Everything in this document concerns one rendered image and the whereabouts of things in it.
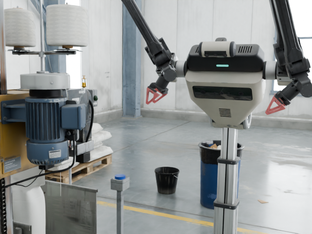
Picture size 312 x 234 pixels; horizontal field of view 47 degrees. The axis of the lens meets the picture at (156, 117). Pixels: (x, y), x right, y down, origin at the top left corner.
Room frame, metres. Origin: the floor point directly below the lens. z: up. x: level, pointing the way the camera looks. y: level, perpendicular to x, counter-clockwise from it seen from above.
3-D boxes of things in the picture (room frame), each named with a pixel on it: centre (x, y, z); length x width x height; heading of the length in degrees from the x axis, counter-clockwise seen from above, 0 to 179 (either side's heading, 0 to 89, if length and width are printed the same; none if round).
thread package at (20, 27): (1.59, 0.60, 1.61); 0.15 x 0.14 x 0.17; 66
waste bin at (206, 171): (3.72, -0.69, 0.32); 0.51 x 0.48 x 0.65; 156
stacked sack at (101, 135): (5.06, 0.96, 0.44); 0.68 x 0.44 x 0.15; 156
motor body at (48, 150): (1.34, 0.41, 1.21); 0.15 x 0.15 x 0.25
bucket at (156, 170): (4.07, -0.14, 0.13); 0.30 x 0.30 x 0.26
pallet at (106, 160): (4.86, 1.26, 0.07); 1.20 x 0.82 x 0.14; 158
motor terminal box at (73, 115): (1.35, 0.31, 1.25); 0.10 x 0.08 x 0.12; 1
